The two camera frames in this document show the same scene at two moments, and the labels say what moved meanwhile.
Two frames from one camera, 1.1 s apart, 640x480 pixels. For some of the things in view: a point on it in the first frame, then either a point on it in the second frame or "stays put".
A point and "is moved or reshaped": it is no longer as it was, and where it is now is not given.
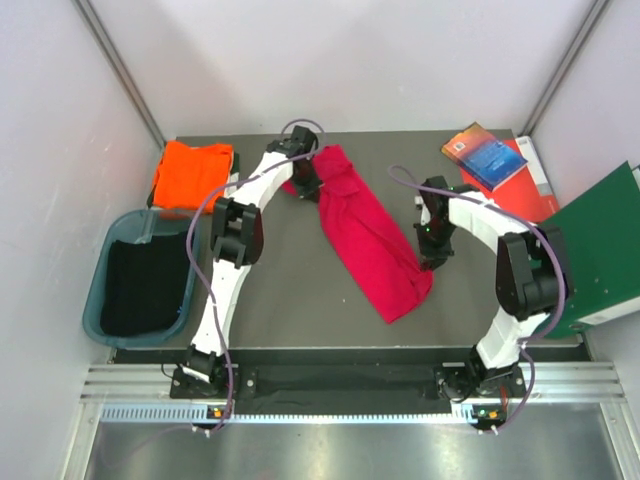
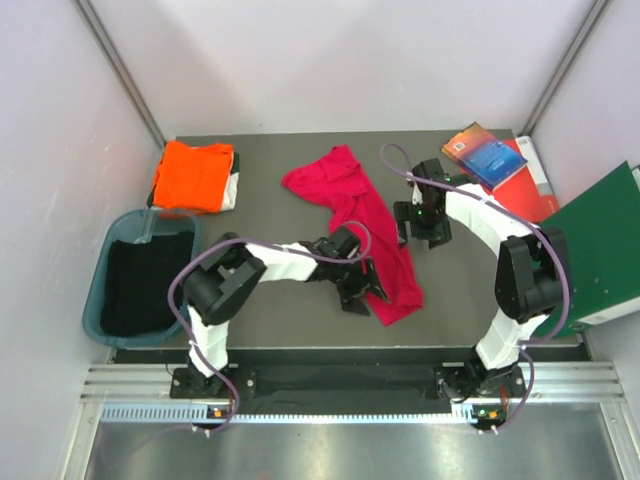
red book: (526, 190) stays put
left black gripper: (310, 190) -> (354, 304)
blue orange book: (484, 156) stays put
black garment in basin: (145, 284) stays put
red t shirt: (378, 243) is moved or reshaped
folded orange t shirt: (186, 175) stays put
